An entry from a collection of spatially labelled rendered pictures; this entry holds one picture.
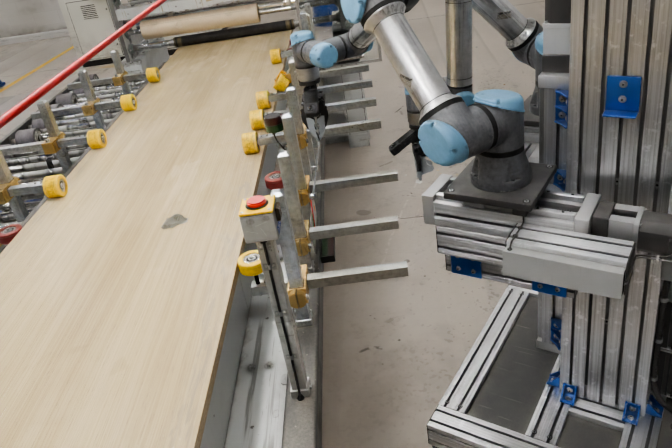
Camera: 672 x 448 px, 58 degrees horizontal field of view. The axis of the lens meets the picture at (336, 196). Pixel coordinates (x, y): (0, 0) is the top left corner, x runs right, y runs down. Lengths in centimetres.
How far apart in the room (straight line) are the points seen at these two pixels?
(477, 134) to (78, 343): 105
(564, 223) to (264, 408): 87
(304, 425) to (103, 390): 44
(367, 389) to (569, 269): 125
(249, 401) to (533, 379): 100
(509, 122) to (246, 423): 97
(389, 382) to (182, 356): 125
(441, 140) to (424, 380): 132
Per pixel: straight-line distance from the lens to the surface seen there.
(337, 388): 254
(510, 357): 230
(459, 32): 182
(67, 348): 161
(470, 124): 143
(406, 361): 260
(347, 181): 209
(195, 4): 430
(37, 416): 146
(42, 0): 1201
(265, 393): 169
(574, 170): 170
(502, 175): 154
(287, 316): 138
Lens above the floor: 178
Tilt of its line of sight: 27 degrees down
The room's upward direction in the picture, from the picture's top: 10 degrees counter-clockwise
